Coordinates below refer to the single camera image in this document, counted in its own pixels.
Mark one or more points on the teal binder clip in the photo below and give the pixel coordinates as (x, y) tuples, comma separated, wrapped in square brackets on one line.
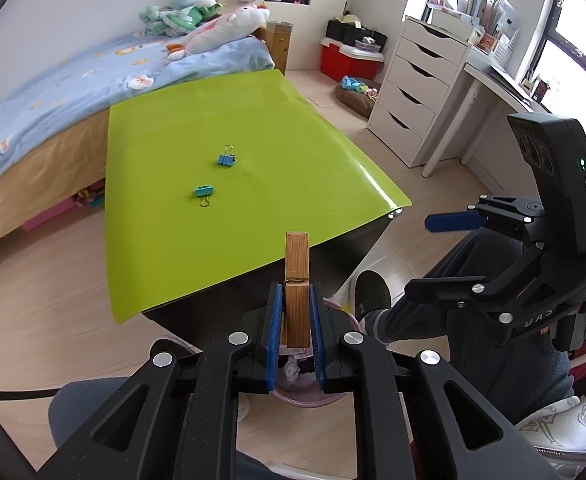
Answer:
[(203, 191)]

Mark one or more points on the colourful toys under bed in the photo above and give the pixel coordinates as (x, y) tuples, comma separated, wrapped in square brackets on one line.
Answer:
[(89, 197)]

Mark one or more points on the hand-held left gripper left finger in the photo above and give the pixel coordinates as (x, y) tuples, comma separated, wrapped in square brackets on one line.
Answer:
[(275, 340)]

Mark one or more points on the wooden nightstand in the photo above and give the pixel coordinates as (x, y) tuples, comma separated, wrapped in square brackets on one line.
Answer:
[(279, 45)]

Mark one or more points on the white patterned cloth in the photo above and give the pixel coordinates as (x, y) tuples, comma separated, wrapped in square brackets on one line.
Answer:
[(558, 425)]

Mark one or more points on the white and pink plush toy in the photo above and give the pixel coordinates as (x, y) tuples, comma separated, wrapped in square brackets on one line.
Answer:
[(218, 30)]

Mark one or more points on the pink trash bin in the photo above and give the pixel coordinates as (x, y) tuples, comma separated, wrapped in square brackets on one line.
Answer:
[(300, 398)]

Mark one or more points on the blue binder clip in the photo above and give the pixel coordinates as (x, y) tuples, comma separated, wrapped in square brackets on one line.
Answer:
[(227, 160)]

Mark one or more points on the blue soft toy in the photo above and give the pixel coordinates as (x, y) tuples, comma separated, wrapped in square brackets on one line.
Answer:
[(352, 84)]

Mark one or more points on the red storage box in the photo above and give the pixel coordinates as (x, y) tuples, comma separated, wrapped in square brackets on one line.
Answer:
[(345, 62)]

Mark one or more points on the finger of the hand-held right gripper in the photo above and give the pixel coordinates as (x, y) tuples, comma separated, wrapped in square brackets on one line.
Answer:
[(453, 221), (448, 287)]

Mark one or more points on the white drawer unit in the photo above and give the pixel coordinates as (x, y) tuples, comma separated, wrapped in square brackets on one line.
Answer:
[(418, 85)]

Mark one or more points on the white desk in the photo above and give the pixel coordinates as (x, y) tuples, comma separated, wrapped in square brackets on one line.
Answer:
[(493, 82)]

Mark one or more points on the mint green plush toy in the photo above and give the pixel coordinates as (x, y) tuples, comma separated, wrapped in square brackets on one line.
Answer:
[(160, 12)]

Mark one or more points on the row of books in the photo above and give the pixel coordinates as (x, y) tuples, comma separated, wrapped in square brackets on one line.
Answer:
[(478, 15)]

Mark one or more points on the brown pet bed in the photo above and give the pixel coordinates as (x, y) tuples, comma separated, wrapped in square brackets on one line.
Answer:
[(355, 102)]

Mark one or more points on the person's left leg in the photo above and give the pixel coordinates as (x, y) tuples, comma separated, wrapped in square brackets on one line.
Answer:
[(253, 471)]

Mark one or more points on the pink box under bed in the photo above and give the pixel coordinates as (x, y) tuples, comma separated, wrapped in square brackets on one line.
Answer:
[(48, 215)]

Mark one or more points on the bed with tan base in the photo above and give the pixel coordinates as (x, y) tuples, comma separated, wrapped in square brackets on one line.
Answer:
[(38, 185)]

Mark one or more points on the green striped plush toy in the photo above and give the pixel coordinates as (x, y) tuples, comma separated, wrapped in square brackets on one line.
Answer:
[(193, 17)]

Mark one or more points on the grey slipper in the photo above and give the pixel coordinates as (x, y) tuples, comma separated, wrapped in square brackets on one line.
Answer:
[(372, 295)]

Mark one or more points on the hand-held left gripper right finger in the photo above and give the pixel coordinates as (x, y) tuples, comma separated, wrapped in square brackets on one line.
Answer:
[(318, 340)]

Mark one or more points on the black frame window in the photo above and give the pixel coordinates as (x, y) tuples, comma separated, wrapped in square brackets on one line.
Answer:
[(573, 70)]

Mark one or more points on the black storage boxes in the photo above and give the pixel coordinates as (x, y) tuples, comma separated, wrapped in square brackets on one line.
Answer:
[(348, 32)]

